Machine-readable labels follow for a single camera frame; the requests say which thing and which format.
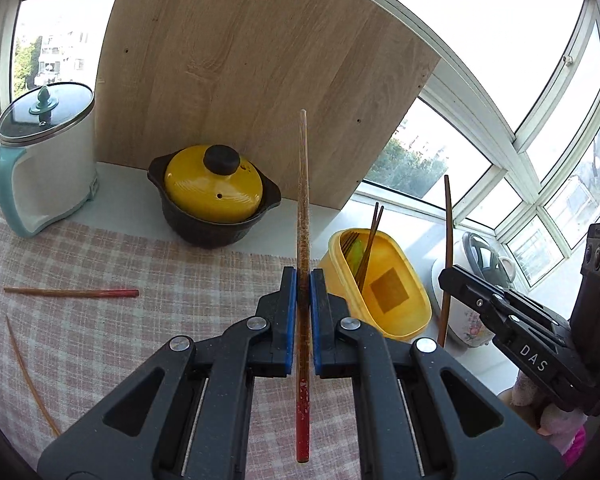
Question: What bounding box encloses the wooden chopstick two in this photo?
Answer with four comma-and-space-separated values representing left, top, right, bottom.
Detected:
296, 110, 311, 464

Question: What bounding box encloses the red chopstick horizontal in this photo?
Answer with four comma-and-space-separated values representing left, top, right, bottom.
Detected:
3, 287, 140, 299

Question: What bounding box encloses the wooden chopstick three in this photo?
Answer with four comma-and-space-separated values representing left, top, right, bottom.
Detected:
438, 174, 454, 347

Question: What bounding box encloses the long curved wooden chopstick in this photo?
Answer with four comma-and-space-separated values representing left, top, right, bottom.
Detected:
5, 316, 61, 437

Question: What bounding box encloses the green plastic utensil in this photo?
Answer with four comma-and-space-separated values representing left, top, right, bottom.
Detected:
346, 240, 365, 276

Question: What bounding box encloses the red chopstick pair one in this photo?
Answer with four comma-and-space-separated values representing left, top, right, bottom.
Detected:
356, 205, 386, 291

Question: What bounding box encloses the steel fork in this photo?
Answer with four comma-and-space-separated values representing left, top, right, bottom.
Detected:
340, 231, 358, 256

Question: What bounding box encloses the wooden chopstick four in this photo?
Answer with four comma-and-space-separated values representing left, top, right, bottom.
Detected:
355, 203, 384, 292

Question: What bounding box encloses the gloved right hand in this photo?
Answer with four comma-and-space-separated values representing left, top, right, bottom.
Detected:
498, 372, 588, 467

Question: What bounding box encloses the white floral rice cooker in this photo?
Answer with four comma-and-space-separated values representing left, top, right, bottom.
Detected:
448, 232, 516, 348

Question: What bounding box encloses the yellow plastic utensil container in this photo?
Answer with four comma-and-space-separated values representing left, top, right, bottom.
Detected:
318, 230, 431, 341

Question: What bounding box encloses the pink plaid cloth mat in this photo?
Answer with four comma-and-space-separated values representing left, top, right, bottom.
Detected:
0, 194, 376, 480

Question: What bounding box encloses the black pot yellow lid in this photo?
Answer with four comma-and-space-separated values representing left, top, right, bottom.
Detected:
147, 144, 282, 249

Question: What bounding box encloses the wooden board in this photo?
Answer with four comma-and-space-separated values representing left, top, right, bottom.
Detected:
95, 0, 440, 209

